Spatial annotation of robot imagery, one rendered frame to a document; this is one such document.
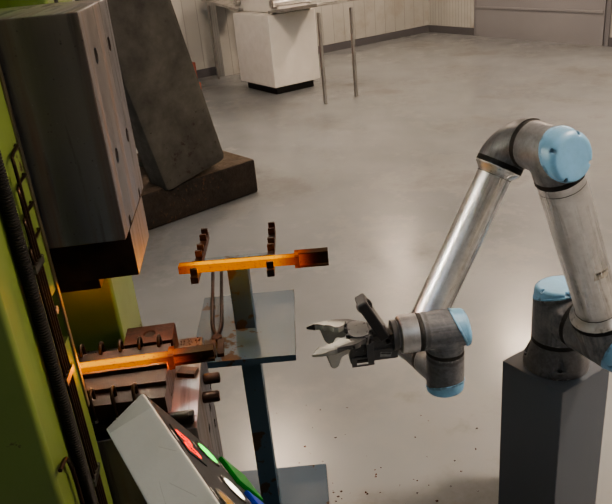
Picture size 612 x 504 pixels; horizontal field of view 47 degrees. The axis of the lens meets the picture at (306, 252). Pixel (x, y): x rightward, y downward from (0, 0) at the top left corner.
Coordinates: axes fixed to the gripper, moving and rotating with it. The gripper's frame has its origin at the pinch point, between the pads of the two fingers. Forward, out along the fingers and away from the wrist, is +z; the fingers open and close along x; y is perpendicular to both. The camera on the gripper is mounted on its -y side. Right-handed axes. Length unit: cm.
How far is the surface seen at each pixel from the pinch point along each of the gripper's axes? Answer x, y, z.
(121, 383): -6.8, 1.0, 42.6
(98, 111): -17, -60, 33
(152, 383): -8.0, 1.3, 35.8
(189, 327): 190, 100, 53
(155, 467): -58, -18, 27
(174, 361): -1.4, 0.6, 31.4
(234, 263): 37.8, -3.8, 16.8
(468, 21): 1076, 78, -382
